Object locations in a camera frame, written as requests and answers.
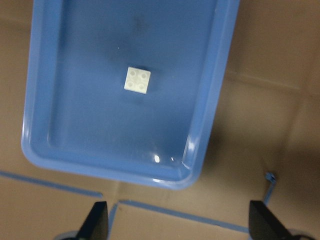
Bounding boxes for white block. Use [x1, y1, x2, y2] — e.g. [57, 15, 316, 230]
[124, 66, 151, 94]

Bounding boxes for blue plastic tray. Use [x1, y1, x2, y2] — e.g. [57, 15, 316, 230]
[21, 0, 240, 190]

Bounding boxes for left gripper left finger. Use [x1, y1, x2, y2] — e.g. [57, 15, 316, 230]
[75, 201, 109, 240]

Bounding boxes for brown paper table cover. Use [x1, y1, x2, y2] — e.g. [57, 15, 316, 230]
[0, 0, 320, 240]

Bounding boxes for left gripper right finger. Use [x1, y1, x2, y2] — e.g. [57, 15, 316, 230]
[248, 200, 300, 240]

